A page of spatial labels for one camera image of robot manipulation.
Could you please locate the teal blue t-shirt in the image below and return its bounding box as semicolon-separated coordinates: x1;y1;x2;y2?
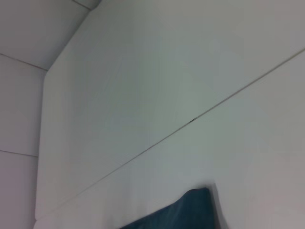
118;187;230;229

